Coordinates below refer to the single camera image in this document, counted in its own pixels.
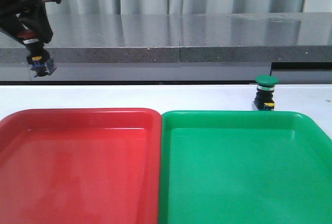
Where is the grey stone counter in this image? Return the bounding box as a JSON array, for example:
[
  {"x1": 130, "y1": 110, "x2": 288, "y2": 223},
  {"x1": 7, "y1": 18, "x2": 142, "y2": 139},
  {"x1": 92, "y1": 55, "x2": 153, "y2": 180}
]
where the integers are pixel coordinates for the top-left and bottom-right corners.
[{"x1": 1, "y1": 13, "x2": 331, "y2": 84}]

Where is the red plastic tray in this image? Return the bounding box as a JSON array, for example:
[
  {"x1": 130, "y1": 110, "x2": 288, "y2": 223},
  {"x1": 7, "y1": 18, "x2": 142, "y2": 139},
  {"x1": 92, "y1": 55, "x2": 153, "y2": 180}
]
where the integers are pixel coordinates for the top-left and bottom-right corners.
[{"x1": 1, "y1": 108, "x2": 161, "y2": 223}]

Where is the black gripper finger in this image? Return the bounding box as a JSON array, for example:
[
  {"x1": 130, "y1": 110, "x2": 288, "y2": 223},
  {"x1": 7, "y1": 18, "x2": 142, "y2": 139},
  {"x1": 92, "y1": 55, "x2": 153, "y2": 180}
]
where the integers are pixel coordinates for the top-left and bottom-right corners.
[
  {"x1": 0, "y1": 14, "x2": 25, "y2": 45},
  {"x1": 19, "y1": 3, "x2": 53, "y2": 44}
]

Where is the red mushroom push button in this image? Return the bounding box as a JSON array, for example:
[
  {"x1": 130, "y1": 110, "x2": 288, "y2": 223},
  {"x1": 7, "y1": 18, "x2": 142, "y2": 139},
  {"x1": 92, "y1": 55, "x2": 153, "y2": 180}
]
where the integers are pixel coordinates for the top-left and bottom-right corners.
[{"x1": 18, "y1": 30, "x2": 56, "y2": 77}]

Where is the green plastic tray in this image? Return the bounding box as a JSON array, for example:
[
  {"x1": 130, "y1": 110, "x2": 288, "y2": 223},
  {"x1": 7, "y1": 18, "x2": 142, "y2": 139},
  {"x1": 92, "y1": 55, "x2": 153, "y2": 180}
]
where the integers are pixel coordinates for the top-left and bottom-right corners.
[{"x1": 158, "y1": 111, "x2": 331, "y2": 223}]

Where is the green mushroom push button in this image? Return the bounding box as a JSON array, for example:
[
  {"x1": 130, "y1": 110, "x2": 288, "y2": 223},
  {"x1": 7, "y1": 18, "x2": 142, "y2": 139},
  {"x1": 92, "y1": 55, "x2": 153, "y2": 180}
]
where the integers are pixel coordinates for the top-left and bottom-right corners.
[{"x1": 253, "y1": 75, "x2": 279, "y2": 111}]

